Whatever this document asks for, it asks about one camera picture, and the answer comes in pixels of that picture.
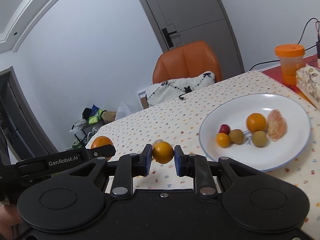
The floral tissue box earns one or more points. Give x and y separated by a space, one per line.
307 81

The red cherry tomato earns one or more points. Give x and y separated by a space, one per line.
224 128

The grey door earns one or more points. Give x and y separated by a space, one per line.
197 20

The red table mat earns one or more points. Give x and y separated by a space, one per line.
276 72

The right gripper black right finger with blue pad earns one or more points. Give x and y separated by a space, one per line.
196 167

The brown longan fruit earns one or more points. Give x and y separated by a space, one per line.
236 136

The orange leather chair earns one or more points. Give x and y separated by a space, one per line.
189 60

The black rack with clutter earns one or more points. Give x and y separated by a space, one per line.
92 120

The orange lidded plastic jar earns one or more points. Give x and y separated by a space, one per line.
291 59

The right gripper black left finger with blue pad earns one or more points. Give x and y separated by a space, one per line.
130 166

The white black patterned cushion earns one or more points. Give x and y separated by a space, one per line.
177 88

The clear plastic bag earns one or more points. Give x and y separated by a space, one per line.
124 110

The peeled orange half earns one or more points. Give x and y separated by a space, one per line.
276 125

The large orange mandarin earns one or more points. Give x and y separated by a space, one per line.
256 122

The black door handle lock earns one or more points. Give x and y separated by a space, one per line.
167 36

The small yellow kumquat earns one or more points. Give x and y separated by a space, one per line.
222 139

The white plate blue rim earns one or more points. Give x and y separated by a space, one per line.
274 154

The person's hand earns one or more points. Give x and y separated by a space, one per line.
9 218

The black power adapter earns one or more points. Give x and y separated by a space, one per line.
318 48

